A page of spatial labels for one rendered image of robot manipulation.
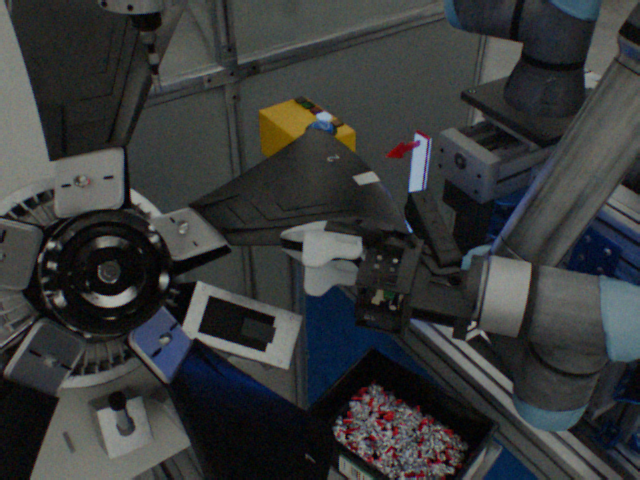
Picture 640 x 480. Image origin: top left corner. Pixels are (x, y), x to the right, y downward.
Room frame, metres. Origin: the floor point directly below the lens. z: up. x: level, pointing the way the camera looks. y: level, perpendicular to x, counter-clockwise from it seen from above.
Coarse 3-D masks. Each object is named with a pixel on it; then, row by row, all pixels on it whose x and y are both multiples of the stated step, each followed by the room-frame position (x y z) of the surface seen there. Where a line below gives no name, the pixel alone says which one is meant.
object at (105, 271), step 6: (102, 264) 0.44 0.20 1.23; (108, 264) 0.44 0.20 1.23; (114, 264) 0.44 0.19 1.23; (102, 270) 0.44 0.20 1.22; (108, 270) 0.44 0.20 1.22; (114, 270) 0.44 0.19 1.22; (120, 270) 0.44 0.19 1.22; (102, 276) 0.43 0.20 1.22; (108, 276) 0.43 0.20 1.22; (114, 276) 0.44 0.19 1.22; (120, 276) 0.44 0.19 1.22; (108, 282) 0.43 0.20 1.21
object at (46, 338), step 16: (48, 320) 0.41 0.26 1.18; (32, 336) 0.40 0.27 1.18; (48, 336) 0.41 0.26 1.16; (64, 336) 0.43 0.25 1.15; (16, 352) 0.38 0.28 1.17; (48, 352) 0.41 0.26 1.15; (64, 352) 0.42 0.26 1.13; (80, 352) 0.44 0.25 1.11; (16, 368) 0.38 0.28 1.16; (32, 368) 0.39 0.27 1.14; (48, 368) 0.40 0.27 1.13; (32, 384) 0.38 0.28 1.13; (48, 384) 0.40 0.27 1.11
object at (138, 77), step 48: (48, 0) 0.69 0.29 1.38; (96, 0) 0.68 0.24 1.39; (48, 48) 0.65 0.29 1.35; (96, 48) 0.63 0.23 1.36; (144, 48) 0.63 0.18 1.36; (48, 96) 0.62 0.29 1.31; (96, 96) 0.60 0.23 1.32; (144, 96) 0.59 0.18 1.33; (48, 144) 0.58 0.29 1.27; (96, 144) 0.56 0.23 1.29
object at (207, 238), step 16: (192, 208) 0.58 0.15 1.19; (160, 224) 0.55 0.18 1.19; (176, 224) 0.55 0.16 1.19; (192, 224) 0.55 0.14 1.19; (208, 224) 0.55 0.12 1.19; (176, 240) 0.52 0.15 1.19; (192, 240) 0.52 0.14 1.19; (208, 240) 0.52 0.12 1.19; (224, 240) 0.52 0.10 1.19; (176, 256) 0.49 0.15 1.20; (192, 256) 0.49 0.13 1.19
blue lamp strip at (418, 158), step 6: (420, 138) 0.73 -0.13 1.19; (420, 144) 0.73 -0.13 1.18; (414, 150) 0.74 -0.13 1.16; (420, 150) 0.73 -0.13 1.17; (414, 156) 0.74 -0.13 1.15; (420, 156) 0.73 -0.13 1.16; (414, 162) 0.74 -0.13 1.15; (420, 162) 0.73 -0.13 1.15; (414, 168) 0.74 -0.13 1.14; (420, 168) 0.73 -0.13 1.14; (414, 174) 0.74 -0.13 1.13; (420, 174) 0.73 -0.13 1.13; (414, 180) 0.74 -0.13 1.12; (420, 180) 0.73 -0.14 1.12; (414, 186) 0.74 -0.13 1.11; (420, 186) 0.73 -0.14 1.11
